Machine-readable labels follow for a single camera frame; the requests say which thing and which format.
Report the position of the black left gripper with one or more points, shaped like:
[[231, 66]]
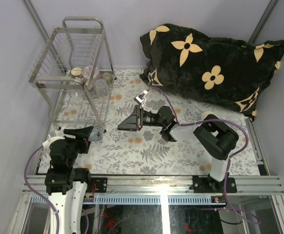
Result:
[[82, 137]]

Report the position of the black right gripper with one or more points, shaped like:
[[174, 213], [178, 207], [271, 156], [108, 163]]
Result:
[[131, 123]]

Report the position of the blue textured square mug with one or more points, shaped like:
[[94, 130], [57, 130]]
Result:
[[97, 131]]

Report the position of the light blue ceramic mug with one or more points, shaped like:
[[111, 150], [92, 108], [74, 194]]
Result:
[[209, 115]]

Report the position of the clear faceted drinking glass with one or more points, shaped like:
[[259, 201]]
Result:
[[234, 119]]

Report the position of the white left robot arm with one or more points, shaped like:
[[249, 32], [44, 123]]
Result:
[[65, 184]]

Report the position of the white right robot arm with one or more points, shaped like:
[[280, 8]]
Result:
[[215, 136]]

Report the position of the steel two-tier dish rack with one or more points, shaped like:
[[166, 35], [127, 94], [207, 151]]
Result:
[[78, 42]]

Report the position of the floral patterned table mat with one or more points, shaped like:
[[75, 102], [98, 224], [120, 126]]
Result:
[[145, 152]]

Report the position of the clear glass tumbler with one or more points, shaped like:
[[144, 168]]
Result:
[[101, 87]]

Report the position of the olive green ceramic mug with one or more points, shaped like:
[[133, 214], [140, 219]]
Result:
[[107, 76]]

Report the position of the black floral plush pillow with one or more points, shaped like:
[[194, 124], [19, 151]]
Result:
[[225, 72]]

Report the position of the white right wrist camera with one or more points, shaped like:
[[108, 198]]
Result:
[[140, 99]]

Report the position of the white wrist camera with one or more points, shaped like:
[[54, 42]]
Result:
[[46, 144], [140, 99]]

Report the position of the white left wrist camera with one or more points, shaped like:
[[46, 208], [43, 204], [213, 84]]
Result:
[[46, 144]]

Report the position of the aluminium front rail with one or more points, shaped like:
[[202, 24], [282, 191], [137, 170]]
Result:
[[179, 189]]

